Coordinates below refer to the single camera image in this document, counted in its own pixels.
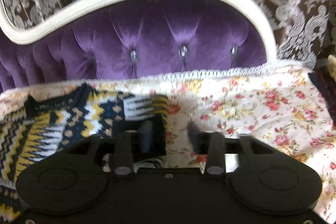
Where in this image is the yellow navy patterned knit sweater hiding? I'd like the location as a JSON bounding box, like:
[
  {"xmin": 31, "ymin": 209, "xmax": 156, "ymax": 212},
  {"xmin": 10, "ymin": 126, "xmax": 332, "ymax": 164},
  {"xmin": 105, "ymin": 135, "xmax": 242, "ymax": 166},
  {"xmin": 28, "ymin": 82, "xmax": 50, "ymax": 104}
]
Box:
[{"xmin": 1, "ymin": 84, "xmax": 169, "ymax": 223}]

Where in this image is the floral bedspread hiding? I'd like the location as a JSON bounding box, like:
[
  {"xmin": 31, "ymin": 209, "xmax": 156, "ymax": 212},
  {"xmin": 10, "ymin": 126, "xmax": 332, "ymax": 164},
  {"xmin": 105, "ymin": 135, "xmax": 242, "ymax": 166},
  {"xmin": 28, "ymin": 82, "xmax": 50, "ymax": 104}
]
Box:
[{"xmin": 0, "ymin": 60, "xmax": 336, "ymax": 224}]

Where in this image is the purple tufted white-framed headboard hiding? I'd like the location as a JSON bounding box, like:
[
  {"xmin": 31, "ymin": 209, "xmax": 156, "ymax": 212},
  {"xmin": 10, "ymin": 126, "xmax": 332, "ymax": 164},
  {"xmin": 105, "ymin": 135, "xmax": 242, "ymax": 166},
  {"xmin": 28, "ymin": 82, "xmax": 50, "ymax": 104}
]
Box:
[{"xmin": 1, "ymin": 0, "xmax": 277, "ymax": 90}]

